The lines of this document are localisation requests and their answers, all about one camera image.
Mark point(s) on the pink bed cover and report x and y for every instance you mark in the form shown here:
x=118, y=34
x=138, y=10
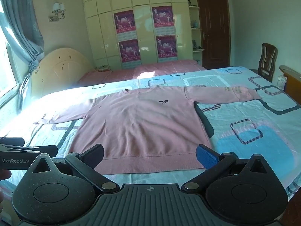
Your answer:
x=152, y=69

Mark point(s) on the small dark shelf item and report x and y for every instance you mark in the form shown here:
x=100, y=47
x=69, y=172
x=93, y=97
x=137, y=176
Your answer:
x=194, y=43

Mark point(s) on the purple wall poster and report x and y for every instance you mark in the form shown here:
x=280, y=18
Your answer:
x=166, y=47
x=124, y=22
x=129, y=51
x=162, y=17

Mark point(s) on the wall lamp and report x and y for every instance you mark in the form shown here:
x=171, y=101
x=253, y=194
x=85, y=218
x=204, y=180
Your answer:
x=57, y=10

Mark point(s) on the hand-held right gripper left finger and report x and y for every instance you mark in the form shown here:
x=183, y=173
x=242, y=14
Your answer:
x=94, y=154

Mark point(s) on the dark wooden chair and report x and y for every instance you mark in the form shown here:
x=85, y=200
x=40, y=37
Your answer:
x=267, y=58

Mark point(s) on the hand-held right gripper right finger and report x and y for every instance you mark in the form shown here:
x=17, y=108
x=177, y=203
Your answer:
x=207, y=157

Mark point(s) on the brown wooden door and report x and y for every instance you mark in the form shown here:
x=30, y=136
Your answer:
x=215, y=28

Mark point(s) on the small white object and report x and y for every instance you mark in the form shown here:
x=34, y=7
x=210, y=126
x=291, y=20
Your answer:
x=281, y=80

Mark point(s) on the corner shelf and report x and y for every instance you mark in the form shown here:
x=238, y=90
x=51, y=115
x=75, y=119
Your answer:
x=196, y=28

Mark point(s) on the blue bottle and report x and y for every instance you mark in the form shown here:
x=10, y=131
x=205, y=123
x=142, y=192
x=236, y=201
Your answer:
x=194, y=23

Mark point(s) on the cream bed headboard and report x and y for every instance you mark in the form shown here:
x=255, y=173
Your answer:
x=61, y=70

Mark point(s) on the window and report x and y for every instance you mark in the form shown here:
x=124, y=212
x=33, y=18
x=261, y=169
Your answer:
x=6, y=66

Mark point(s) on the cream wardrobe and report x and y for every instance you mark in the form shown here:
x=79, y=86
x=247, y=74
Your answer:
x=141, y=28

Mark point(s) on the pink sweater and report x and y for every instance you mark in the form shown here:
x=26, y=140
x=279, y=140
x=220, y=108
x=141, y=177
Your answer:
x=141, y=127

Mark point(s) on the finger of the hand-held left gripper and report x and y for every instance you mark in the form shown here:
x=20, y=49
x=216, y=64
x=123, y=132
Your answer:
x=11, y=141
x=48, y=150

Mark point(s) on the blue patterned bed sheet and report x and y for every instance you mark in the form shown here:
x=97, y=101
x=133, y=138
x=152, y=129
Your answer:
x=247, y=122

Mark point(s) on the person's left hand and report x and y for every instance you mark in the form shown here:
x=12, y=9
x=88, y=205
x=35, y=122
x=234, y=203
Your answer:
x=5, y=175

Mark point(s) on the grey curtain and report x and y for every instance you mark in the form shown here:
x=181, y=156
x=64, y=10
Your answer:
x=23, y=28

